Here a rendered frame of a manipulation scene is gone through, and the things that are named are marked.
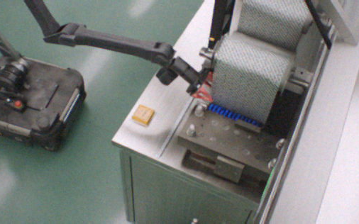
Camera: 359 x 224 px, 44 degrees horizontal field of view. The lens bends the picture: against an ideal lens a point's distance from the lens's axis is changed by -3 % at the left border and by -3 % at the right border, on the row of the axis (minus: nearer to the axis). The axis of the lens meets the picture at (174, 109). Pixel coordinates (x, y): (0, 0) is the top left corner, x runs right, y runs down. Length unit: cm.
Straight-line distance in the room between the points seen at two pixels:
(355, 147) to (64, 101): 192
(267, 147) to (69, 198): 139
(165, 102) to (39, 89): 114
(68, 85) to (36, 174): 58
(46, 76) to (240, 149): 162
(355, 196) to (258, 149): 57
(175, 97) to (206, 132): 31
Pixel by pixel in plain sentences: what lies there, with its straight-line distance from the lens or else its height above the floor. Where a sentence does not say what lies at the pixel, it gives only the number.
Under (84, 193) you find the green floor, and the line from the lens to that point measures 271.
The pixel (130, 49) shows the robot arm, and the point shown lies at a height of 121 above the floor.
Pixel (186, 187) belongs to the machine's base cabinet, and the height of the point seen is 78.
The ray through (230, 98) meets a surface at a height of 110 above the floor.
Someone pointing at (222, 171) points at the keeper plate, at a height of 95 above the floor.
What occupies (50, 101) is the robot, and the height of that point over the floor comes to 24.
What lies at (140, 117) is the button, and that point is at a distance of 183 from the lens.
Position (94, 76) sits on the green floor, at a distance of 320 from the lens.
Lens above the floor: 242
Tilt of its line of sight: 54 degrees down
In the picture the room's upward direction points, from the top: 5 degrees clockwise
